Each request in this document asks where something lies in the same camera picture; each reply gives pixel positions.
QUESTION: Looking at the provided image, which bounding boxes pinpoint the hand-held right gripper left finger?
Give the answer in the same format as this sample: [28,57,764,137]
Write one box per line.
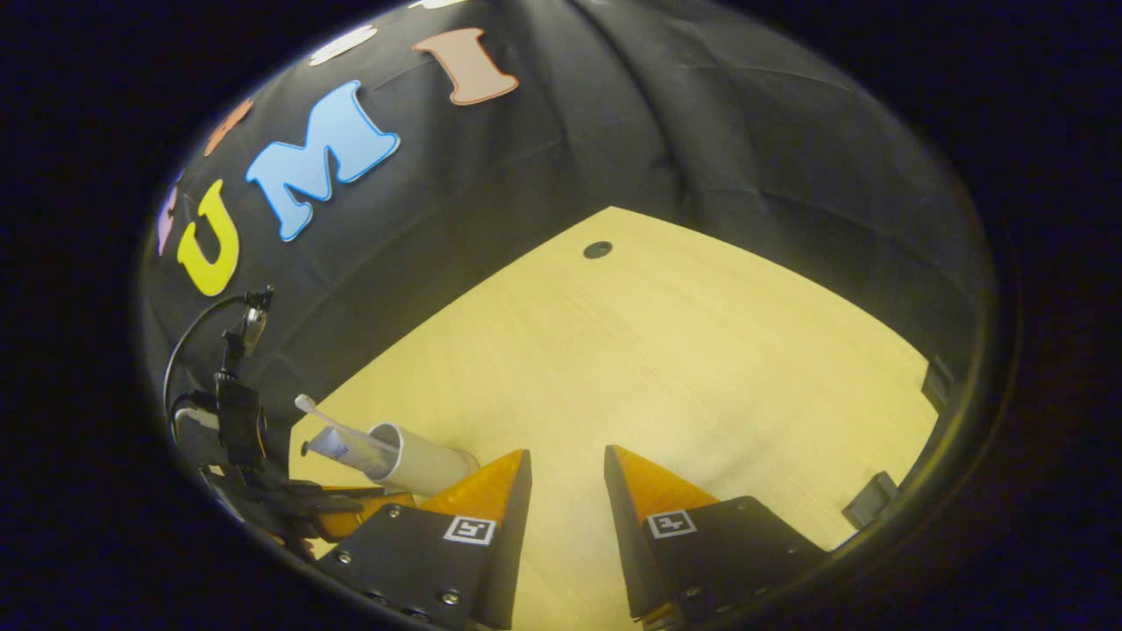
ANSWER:
[316,449,534,631]

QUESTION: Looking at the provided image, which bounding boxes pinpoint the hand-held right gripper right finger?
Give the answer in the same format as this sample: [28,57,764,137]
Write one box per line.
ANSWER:
[603,444,829,630]

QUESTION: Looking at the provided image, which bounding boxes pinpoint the white toothbrush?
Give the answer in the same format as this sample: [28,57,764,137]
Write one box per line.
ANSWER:
[294,393,400,457]

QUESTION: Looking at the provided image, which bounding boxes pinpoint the white toothpaste tube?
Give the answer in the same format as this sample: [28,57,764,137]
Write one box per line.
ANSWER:
[301,427,391,479]

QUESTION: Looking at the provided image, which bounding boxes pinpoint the white cup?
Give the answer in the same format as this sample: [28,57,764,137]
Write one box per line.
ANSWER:
[366,422,481,499]

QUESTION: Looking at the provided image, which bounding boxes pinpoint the light wooden desktop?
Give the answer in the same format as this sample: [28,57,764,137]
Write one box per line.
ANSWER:
[288,206,941,631]

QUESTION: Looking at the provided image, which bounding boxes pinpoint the black backdrop cloth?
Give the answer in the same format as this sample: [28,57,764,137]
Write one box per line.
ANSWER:
[140,0,996,492]

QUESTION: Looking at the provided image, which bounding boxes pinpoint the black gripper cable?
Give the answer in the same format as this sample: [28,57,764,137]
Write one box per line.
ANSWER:
[163,292,264,413]

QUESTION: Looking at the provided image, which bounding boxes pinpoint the black desk edge bracket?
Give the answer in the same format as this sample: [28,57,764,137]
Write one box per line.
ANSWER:
[841,471,901,530]

